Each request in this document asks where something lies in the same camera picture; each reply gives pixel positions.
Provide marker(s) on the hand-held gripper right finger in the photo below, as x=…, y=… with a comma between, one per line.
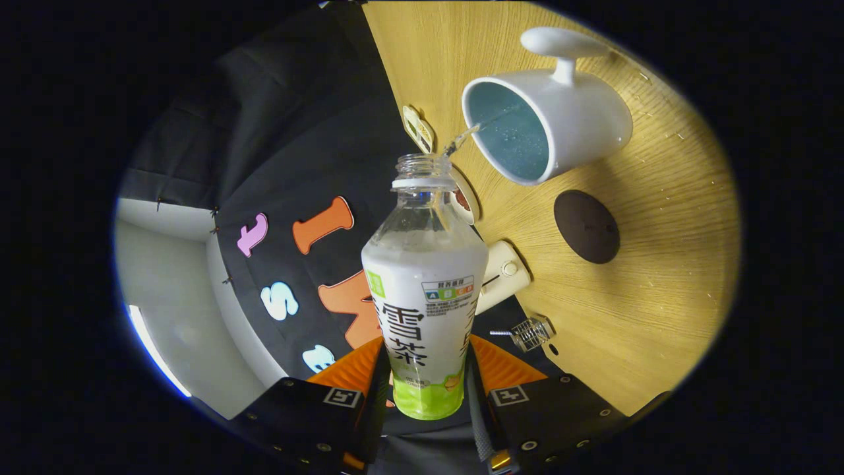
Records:
x=560, y=415

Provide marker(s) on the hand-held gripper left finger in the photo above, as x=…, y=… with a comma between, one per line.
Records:
x=297, y=415

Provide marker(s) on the white green label juice bottle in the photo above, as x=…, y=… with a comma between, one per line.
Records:
x=422, y=297

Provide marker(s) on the dark brown round coaster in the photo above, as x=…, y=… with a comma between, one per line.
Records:
x=587, y=227

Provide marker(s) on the white cup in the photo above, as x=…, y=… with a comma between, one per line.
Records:
x=580, y=119

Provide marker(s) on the white toaster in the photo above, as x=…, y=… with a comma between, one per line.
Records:
x=504, y=274

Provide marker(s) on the wooden table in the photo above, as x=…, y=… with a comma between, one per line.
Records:
x=659, y=297

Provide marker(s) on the small ceiling light panel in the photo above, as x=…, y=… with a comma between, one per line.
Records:
x=155, y=353

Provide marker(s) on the row of black cloth clips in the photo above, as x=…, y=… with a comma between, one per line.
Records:
x=214, y=211

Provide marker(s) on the beige plate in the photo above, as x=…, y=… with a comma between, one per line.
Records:
x=469, y=204

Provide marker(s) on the black backdrop cloth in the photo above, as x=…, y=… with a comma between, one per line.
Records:
x=297, y=132

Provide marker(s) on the white divided dish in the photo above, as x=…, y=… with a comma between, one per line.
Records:
x=420, y=128

